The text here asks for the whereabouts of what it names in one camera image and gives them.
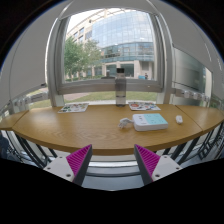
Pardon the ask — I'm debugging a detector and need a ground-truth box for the clear bottle with black cap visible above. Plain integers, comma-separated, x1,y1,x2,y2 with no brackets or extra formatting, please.
114,67,127,108

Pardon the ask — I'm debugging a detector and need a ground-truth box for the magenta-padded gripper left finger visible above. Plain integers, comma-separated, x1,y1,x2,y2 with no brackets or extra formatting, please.
42,143,94,187

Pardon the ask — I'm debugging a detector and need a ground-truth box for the white and teal power strip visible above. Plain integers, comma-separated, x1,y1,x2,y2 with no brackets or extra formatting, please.
132,113,170,132

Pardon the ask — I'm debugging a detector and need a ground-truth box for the large colourful sticker sheet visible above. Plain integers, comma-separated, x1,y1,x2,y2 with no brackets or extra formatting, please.
128,101,162,112

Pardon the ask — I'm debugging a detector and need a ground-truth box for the white power strip cable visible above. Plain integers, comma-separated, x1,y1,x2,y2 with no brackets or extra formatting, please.
117,117,134,130

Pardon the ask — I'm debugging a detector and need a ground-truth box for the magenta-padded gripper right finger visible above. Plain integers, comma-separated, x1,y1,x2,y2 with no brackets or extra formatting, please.
133,143,184,187

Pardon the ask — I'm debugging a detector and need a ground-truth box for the small colourful sticker sheet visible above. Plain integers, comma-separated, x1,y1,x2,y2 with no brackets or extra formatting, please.
57,102,90,114

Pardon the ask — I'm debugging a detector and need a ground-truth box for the grey wall rail with sockets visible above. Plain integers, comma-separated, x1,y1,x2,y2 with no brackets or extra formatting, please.
171,86,215,104
9,91,50,112

